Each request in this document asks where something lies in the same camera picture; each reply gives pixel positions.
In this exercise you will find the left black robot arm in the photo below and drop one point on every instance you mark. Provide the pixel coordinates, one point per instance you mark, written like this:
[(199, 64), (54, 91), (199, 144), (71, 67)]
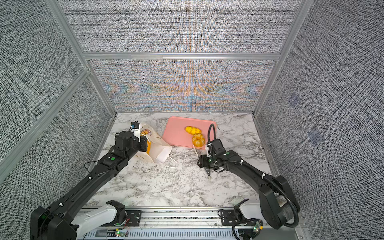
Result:
[(55, 222)]

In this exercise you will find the oval yellow fake bread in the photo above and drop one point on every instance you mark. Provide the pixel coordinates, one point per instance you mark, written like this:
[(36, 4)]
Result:
[(193, 130)]

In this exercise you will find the pink plastic tray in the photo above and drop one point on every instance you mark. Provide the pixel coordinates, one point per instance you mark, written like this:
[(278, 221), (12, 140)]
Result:
[(175, 134)]

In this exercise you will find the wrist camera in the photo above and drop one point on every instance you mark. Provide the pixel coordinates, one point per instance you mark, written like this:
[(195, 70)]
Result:
[(136, 130), (209, 150)]

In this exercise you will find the fake bread inside bag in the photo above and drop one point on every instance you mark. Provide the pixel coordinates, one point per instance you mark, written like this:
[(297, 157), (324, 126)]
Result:
[(148, 147)]

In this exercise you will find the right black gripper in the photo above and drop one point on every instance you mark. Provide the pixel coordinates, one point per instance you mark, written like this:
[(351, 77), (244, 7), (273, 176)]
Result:
[(203, 162)]

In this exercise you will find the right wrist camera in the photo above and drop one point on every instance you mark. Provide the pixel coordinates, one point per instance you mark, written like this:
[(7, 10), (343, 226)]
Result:
[(209, 150)]

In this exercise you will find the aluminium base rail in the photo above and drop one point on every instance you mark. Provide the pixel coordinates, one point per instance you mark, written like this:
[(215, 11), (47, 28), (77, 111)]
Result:
[(168, 223)]

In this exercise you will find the white paper bag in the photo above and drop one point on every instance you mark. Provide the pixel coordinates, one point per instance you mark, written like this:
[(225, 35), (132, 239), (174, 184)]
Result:
[(160, 150)]

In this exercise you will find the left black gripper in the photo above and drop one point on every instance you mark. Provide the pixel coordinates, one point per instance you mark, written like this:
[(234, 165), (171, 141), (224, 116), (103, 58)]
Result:
[(143, 142)]

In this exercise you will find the round pumpkin-shaped fake bread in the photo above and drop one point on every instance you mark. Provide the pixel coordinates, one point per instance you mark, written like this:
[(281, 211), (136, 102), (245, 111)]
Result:
[(198, 140)]

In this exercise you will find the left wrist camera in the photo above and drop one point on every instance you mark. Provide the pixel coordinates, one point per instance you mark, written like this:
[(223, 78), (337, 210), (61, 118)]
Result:
[(136, 130)]

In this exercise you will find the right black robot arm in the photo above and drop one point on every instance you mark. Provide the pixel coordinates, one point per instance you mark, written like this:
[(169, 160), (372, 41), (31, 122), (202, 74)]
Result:
[(278, 204)]

